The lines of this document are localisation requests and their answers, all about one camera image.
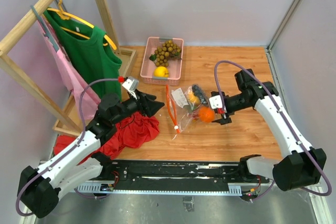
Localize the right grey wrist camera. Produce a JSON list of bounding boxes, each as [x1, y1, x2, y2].
[[209, 95, 223, 110]]

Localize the pink plastic basket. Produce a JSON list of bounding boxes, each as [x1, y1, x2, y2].
[[140, 37, 184, 86]]

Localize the green shirt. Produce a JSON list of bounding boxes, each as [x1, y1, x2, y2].
[[43, 7, 123, 100]]

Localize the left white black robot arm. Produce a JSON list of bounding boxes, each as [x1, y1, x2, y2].
[[16, 90, 164, 218]]

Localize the grey clothes hanger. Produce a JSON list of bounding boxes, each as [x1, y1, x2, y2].
[[30, 5, 59, 52]]

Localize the red cloth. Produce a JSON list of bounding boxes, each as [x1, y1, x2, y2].
[[54, 111, 160, 161]]

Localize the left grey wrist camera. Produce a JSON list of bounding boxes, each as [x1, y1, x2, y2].
[[122, 76, 139, 93]]

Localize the orange fake orange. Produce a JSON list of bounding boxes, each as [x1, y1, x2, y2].
[[198, 106, 215, 123]]

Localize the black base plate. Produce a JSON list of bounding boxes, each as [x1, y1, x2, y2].
[[90, 160, 269, 194]]

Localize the wooden clothes rack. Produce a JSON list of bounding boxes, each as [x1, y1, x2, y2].
[[0, 0, 138, 138]]

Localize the brown longan fruit bunch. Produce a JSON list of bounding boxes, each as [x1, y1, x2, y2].
[[149, 40, 182, 67]]

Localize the clear zip bag orange seal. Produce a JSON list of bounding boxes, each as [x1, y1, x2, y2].
[[165, 84, 211, 135]]

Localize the dark blueberry cluster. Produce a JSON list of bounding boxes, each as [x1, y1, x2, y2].
[[192, 84, 208, 106]]

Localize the pink shirt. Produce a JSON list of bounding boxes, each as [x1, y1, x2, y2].
[[38, 17, 100, 120]]

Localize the small yellow fake fruit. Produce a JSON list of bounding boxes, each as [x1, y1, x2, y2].
[[188, 92, 201, 106]]

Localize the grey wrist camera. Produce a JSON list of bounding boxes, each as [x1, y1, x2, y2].
[[122, 76, 139, 93], [209, 95, 223, 110]]

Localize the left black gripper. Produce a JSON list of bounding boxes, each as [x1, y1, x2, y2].
[[112, 89, 165, 124]]

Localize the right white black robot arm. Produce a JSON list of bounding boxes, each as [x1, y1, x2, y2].
[[209, 69, 327, 191]]

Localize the yellow clothes hanger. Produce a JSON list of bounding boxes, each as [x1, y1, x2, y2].
[[44, 0, 117, 51]]

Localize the yellow fake lemon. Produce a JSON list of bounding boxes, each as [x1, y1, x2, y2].
[[153, 66, 170, 78]]

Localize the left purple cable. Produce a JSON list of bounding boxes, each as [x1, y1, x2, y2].
[[15, 76, 125, 217]]

